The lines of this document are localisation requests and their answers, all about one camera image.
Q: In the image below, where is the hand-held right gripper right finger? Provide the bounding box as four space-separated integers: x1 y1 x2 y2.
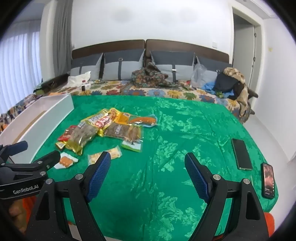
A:
184 152 270 241

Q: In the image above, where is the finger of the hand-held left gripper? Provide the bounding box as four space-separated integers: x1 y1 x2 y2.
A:
0 141 28 160
10 150 61 176

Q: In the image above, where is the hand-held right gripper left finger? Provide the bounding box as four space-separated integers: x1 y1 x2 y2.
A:
24 151 112 241

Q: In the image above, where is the yellow bordered peanut packet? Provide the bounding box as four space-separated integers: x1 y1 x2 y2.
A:
66 124 100 156

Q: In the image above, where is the white rectangular box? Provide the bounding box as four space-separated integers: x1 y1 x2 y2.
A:
0 94 74 164

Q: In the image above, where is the yellow red print snack packet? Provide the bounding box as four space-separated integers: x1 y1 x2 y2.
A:
81 108 126 137

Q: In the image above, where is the person's left hand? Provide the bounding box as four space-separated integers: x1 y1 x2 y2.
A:
9 200 31 223

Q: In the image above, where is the small orange snack packet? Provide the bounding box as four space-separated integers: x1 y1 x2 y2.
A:
54 152 79 169

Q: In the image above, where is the pale cracker packet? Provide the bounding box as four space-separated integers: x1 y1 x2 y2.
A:
88 146 122 165

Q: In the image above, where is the green white snack packet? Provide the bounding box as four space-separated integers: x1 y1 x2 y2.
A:
121 139 142 152

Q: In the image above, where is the orange dried meat packet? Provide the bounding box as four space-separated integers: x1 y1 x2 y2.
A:
104 123 144 142

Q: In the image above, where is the black smartphone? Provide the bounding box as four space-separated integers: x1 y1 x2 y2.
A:
231 138 253 171

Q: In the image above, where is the green patterned blanket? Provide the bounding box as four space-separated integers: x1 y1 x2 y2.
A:
31 95 278 241

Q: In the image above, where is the orange sausage snack packet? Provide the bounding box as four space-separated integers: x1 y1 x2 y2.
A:
126 113 158 127

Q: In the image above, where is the smartphone with lit screen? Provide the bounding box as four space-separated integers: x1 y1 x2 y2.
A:
261 163 275 199

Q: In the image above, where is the white sheer curtain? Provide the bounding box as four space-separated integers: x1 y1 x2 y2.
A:
0 30 43 109

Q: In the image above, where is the white plastic bag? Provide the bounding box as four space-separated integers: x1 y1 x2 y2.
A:
67 71 91 87

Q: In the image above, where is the orange cloth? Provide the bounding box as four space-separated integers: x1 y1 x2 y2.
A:
264 211 277 235

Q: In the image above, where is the blue cloth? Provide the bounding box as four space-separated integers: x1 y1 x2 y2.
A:
201 81 234 98

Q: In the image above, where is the floral bedsheet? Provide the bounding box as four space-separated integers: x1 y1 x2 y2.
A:
0 79 251 133

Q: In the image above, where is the black bag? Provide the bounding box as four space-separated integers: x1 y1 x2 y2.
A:
213 72 243 93

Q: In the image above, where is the dark wooden chair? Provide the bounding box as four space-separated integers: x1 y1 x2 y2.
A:
233 82 258 115

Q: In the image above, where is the grey and blue cushion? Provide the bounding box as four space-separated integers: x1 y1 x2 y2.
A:
69 53 103 78
102 50 146 81
196 56 232 80
150 50 196 81

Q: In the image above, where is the clear plastic bag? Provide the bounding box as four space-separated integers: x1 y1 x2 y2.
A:
190 63 207 88

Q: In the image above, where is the pile of clothes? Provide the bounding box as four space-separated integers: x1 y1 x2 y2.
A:
223 67 251 117

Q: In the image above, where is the dark floral garment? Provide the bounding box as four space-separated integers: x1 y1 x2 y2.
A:
131 62 178 88

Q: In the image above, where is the grey curtain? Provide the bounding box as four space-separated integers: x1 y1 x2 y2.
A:
54 0 73 77

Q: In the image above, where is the white door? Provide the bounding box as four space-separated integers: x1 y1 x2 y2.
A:
232 7 263 93

